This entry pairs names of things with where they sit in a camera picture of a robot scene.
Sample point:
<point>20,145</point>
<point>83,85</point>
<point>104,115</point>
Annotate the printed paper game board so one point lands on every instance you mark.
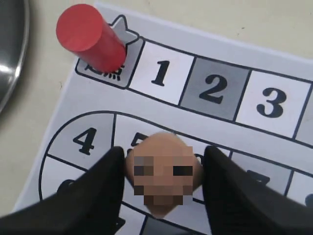
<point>254,104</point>

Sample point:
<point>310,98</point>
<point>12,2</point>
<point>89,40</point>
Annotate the round stainless steel plate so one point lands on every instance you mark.
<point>14,35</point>

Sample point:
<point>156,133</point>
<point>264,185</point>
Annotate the red cylinder game piece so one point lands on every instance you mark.
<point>93,42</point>

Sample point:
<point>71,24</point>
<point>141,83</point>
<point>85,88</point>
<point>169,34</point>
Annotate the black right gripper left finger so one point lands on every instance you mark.
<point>89,206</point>

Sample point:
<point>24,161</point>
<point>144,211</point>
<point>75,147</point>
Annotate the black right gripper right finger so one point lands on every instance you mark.
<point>236,204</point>

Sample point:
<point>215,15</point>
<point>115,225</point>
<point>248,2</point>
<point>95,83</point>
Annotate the wooden die with black pips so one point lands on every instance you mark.
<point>165,171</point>

